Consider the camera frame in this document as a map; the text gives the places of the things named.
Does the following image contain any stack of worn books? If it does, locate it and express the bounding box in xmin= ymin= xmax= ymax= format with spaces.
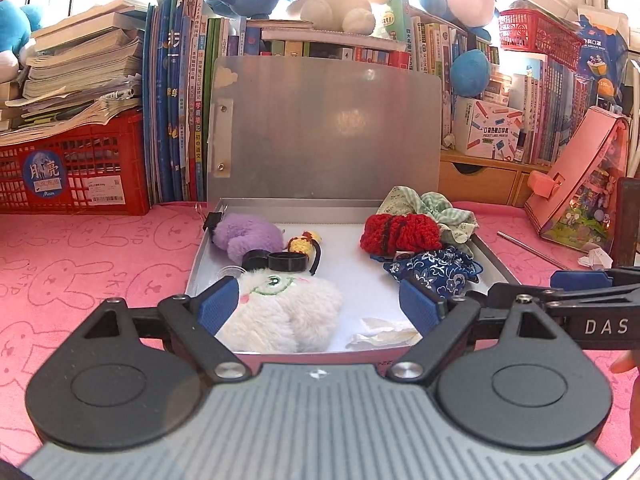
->
xmin=0 ymin=2 xmax=151 ymax=136

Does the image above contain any white label printer box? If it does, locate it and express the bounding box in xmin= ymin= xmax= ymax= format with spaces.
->
xmin=452 ymin=97 xmax=525 ymax=161

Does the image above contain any white fluffy plush toy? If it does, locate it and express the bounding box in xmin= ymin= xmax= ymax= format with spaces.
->
xmin=215 ymin=267 xmax=344 ymax=353

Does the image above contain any pink rabbit print mat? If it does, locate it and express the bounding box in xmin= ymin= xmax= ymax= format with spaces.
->
xmin=0 ymin=200 xmax=640 ymax=461

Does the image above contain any pink house-shaped box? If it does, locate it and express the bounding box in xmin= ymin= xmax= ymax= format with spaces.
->
xmin=524 ymin=106 xmax=632 ymax=253

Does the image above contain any blue floral fabric pouch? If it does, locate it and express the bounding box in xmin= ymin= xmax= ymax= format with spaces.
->
xmin=382 ymin=245 xmax=485 ymax=301

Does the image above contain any large red plastic basket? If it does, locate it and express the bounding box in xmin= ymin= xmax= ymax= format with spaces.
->
xmin=0 ymin=110 xmax=151 ymax=216

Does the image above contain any green checked floral cloth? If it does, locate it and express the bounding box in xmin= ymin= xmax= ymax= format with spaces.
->
xmin=376 ymin=186 xmax=480 ymax=256

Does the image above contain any black round cap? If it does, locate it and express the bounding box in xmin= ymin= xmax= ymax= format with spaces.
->
xmin=267 ymin=251 xmax=307 ymax=273
xmin=241 ymin=250 xmax=273 ymax=270

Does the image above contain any row of upright books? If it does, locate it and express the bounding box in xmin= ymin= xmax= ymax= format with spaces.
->
xmin=205 ymin=0 xmax=591 ymax=166

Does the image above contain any person's right hand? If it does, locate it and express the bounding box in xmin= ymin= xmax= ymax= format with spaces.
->
xmin=611 ymin=351 xmax=640 ymax=453

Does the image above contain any crumpled white tissue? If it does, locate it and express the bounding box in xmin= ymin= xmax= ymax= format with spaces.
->
xmin=347 ymin=316 xmax=418 ymax=351

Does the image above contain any yellow red crochet charm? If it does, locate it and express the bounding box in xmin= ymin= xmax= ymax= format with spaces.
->
xmin=286 ymin=230 xmax=323 ymax=276

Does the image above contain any purple fluffy plush toy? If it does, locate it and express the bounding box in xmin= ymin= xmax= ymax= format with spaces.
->
xmin=212 ymin=212 xmax=286 ymax=261

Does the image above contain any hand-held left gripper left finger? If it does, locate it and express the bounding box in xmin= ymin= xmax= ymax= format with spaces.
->
xmin=80 ymin=276 xmax=253 ymax=382

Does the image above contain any thin metal rod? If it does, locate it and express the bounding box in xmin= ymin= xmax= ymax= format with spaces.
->
xmin=497 ymin=231 xmax=571 ymax=269

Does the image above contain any white folded paper figure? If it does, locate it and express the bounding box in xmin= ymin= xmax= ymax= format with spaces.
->
xmin=577 ymin=247 xmax=613 ymax=268

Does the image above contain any small red plastic basket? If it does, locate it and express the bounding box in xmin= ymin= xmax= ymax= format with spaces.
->
xmin=499 ymin=9 xmax=598 ymax=71

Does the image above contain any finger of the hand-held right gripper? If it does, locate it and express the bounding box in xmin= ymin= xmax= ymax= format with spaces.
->
xmin=487 ymin=282 xmax=640 ymax=312
xmin=550 ymin=267 xmax=640 ymax=292

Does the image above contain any red crochet pouch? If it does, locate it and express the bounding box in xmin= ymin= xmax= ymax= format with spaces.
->
xmin=360 ymin=213 xmax=443 ymax=253

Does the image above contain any grey cardboard box with lid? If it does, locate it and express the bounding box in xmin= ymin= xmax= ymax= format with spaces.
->
xmin=185 ymin=55 xmax=523 ymax=361

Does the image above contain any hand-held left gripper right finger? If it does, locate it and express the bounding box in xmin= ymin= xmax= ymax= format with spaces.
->
xmin=387 ymin=278 xmax=575 ymax=386

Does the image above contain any row of thin blue books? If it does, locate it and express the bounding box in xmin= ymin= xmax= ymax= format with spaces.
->
xmin=142 ymin=0 xmax=208 ymax=203

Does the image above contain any wooden drawer unit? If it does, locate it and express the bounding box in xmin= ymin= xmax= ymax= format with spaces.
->
xmin=439 ymin=152 xmax=533 ymax=208

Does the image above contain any blue face mask box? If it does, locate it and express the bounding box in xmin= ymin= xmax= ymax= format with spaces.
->
xmin=575 ymin=5 xmax=630 ymax=111

